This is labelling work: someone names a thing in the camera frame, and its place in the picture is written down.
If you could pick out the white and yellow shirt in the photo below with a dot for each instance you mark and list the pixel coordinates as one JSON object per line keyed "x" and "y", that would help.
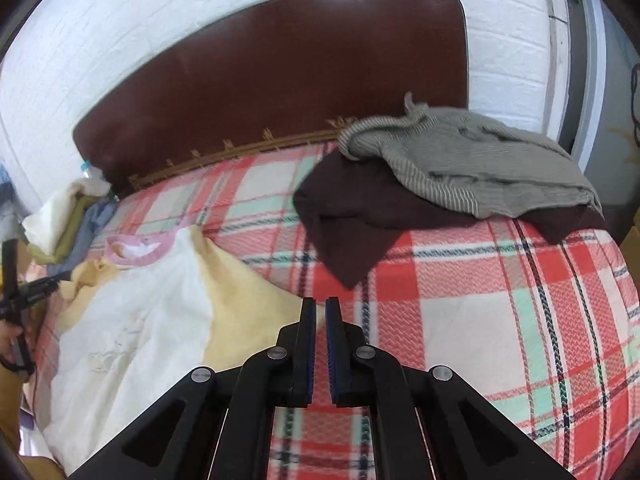
{"x": 150, "y": 335}

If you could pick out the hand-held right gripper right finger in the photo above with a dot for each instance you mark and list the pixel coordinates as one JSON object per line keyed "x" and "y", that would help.
{"x": 332, "y": 355}

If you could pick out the dark brown garment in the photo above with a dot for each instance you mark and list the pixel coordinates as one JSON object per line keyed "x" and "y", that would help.
{"x": 360, "y": 220}

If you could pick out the frosted glass door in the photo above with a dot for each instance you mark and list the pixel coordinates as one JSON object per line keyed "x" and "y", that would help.
{"x": 612, "y": 85}

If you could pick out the dark brown wooden headboard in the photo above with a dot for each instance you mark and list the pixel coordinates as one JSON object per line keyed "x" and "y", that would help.
{"x": 275, "y": 85}

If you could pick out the person's left hand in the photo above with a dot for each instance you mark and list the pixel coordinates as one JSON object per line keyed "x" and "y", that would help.
{"x": 5, "y": 340}

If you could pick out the blue folded cloth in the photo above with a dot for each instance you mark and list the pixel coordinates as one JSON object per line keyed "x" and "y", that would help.
{"x": 95, "y": 230}

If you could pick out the pile of folded clothes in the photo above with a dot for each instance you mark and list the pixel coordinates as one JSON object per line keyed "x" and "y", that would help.
{"x": 50, "y": 215}

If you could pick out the clear plastic bottle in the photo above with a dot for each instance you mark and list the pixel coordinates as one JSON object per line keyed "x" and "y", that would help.
{"x": 91, "y": 172}

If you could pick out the red plaid blanket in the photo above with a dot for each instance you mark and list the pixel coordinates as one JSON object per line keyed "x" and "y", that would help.
{"x": 475, "y": 320}

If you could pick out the grey striped sweater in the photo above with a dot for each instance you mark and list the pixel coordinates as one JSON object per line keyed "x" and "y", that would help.
{"x": 475, "y": 160}

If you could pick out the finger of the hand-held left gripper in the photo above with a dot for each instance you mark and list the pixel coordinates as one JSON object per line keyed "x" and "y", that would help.
{"x": 47, "y": 284}

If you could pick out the olive folded cloth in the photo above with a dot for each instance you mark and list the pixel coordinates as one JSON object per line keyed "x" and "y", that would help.
{"x": 67, "y": 240}

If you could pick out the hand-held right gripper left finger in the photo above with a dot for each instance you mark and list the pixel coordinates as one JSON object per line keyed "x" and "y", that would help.
{"x": 309, "y": 355}

